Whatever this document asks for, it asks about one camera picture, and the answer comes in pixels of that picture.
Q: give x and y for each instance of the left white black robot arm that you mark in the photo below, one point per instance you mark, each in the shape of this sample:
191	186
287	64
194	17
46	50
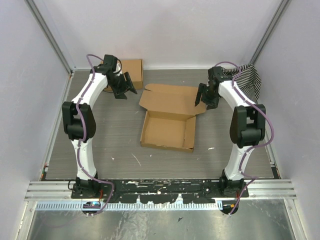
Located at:
79	122

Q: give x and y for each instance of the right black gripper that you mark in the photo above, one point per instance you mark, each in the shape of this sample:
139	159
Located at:
213	103

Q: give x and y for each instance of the striped black white cloth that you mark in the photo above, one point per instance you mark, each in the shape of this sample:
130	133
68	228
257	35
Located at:
249	81

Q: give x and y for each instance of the aluminium corner post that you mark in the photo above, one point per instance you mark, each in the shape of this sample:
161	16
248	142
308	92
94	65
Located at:
48	34
279	12

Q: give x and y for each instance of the right aluminium corner post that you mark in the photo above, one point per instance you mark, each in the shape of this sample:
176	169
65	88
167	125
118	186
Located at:
279	12

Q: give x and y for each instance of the left aluminium corner post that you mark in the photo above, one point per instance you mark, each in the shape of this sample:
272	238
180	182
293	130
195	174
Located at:
48	34

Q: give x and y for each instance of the brown cardboard box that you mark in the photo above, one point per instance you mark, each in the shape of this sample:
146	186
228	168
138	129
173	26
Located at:
170	118
135	69

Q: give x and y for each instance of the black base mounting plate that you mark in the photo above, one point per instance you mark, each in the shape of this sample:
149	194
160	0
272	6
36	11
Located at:
160	191

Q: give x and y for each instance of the folded brown cardboard box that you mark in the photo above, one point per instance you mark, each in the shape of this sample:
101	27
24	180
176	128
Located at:
135	69

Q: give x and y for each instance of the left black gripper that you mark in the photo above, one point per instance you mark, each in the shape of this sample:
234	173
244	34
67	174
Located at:
119	93

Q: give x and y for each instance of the white slotted cable duct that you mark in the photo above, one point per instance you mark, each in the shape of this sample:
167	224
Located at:
94	206

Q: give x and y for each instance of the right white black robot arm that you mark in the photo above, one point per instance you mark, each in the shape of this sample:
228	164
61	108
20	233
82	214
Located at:
247	128

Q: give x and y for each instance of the aluminium front rail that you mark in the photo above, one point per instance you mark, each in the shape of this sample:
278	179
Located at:
260	189

